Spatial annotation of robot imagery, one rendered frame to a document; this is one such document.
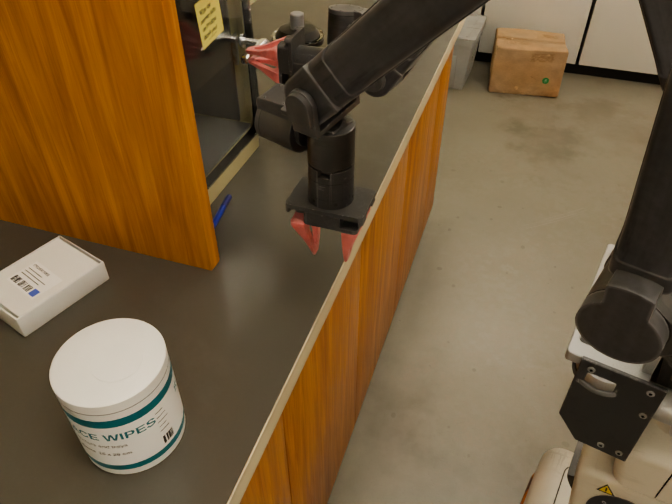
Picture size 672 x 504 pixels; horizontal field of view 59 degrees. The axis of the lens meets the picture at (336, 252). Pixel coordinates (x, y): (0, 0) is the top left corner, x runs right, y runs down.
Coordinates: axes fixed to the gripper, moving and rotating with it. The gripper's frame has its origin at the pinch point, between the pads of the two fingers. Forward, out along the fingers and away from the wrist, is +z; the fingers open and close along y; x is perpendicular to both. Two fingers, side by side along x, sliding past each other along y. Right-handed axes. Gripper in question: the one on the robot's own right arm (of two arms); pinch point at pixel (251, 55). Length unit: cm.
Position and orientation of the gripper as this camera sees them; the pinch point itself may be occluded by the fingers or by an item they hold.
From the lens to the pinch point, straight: 113.3
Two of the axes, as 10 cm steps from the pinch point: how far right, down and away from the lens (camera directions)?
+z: -9.5, -2.1, 2.4
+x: -3.2, 6.3, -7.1
